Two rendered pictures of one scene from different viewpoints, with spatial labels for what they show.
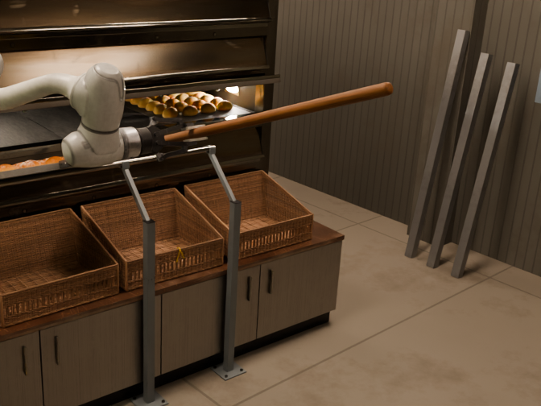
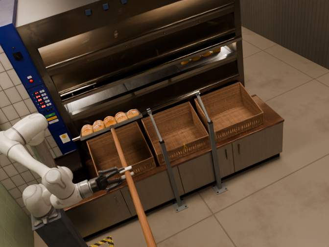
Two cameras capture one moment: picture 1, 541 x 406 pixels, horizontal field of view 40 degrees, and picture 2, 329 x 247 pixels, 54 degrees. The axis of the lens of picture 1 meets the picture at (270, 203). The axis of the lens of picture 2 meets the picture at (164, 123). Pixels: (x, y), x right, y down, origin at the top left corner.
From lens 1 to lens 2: 1.52 m
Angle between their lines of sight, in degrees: 32
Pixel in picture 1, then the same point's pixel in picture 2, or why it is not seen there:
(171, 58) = (175, 40)
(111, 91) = (55, 188)
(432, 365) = not seen: outside the picture
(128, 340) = (164, 185)
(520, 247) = not seen: outside the picture
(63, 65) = (116, 61)
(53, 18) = (105, 42)
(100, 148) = (65, 203)
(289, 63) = not seen: outside the picture
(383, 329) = (310, 162)
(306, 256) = (260, 134)
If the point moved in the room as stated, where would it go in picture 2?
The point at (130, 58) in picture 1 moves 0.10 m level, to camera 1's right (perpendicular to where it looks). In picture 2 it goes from (152, 47) to (161, 47)
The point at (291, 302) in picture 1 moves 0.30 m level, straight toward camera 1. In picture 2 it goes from (253, 154) to (247, 175)
